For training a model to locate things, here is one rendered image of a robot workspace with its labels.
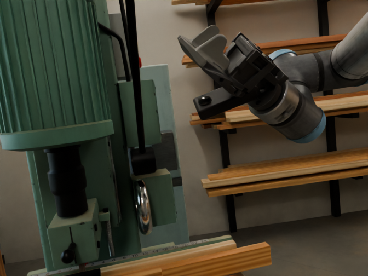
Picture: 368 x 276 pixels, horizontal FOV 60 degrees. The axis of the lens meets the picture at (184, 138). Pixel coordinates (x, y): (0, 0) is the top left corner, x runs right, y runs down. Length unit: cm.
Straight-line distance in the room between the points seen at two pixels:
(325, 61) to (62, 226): 62
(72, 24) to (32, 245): 289
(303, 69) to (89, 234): 55
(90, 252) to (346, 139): 299
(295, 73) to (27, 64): 53
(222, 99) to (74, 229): 33
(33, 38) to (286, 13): 280
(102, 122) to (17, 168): 263
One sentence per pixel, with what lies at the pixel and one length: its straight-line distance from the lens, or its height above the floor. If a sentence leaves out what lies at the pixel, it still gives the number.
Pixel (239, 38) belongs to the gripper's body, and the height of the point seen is 134.
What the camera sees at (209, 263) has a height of 93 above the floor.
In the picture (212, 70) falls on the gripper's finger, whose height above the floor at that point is 128.
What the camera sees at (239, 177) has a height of 61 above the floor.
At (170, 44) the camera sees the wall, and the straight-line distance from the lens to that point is 288.
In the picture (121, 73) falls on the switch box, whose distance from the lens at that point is 84.
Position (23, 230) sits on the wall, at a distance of 326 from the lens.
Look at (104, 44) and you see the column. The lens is 76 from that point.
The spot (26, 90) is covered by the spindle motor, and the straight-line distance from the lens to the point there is 50.
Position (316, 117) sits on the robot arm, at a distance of 69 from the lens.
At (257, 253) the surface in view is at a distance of 68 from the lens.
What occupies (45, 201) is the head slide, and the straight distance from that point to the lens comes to 69.
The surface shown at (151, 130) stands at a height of 118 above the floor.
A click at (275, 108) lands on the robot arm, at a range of 61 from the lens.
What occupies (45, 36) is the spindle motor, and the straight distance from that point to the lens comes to 50.
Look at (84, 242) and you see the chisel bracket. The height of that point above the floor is 104.
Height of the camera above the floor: 124
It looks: 6 degrees down
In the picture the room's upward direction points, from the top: 7 degrees counter-clockwise
